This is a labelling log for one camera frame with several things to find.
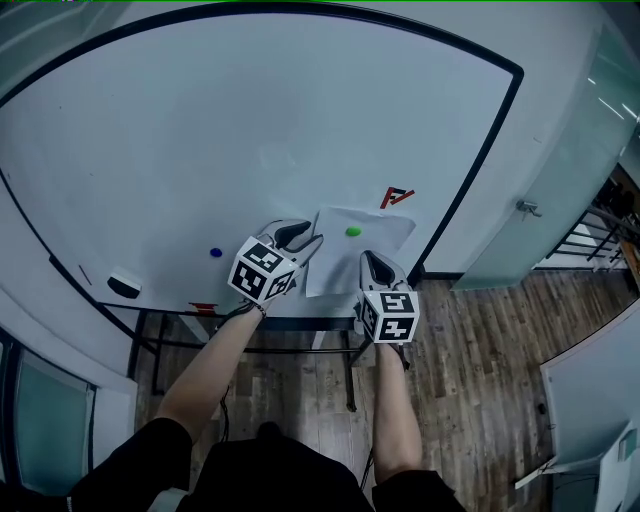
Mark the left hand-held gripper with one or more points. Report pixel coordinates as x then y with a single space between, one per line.
260 272

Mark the person's right forearm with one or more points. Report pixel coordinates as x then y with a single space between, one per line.
395 410

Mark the person's black shoe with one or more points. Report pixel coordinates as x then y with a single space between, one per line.
270 430

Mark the white paper sheet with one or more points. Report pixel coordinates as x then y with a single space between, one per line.
335 272

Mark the frosted glass door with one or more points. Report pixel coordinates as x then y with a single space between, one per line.
560 175

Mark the white whiteboard with black frame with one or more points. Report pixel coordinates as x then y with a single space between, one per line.
225 125

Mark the white partition panel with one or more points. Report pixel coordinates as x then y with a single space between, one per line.
590 400

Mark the red tray clip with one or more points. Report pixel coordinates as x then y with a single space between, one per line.
202 307

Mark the black whiteboard eraser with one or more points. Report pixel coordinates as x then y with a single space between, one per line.
124 285

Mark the dark framed window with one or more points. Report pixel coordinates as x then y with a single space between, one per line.
50 425

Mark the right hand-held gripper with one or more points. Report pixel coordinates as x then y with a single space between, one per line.
392 320

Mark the person's left forearm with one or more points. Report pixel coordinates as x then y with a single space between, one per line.
215 370

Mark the black metal railing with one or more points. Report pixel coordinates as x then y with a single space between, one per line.
595 235

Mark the blue round magnet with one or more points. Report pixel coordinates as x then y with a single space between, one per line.
215 252

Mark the green round magnet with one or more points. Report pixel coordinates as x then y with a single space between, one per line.
353 231

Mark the person's black shirt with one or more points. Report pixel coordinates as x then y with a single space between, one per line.
270 475

